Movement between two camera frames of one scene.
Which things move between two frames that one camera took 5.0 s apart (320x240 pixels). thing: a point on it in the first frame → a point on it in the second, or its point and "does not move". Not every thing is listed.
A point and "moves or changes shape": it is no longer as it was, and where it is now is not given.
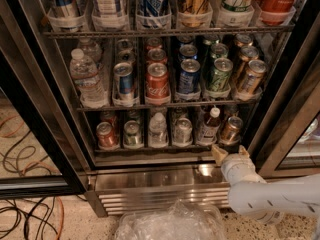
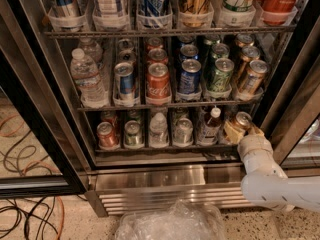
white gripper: [234, 164] → [254, 143]
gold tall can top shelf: [194, 9] does not move
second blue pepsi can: [188, 51] does not move
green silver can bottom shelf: [133, 137] does not move
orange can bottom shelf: [230, 133] moves or changes shape
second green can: [219, 50] does not move
